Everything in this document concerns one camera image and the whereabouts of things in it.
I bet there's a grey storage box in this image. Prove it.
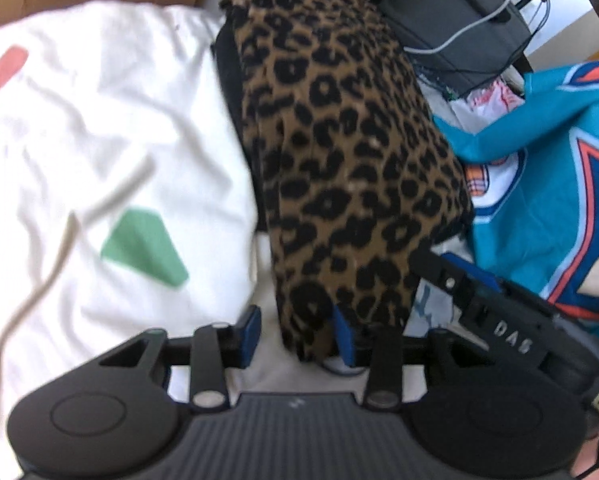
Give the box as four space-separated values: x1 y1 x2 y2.
372 0 531 96

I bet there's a white plastic shopping bag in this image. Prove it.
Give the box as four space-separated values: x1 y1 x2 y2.
449 78 525 133

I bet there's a person's hand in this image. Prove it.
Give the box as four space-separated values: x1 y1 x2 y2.
571 434 599 480

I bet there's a cream bear print bedsheet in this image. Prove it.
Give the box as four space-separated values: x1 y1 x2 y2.
0 2 361 479

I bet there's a teal printed jersey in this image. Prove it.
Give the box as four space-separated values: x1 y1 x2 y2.
436 60 599 337

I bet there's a leopard print skirt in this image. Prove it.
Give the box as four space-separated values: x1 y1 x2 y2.
221 0 474 362

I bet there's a white cable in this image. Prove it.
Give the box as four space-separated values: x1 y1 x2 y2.
403 0 526 57

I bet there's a folded black garment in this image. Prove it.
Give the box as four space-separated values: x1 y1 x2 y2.
211 22 268 233

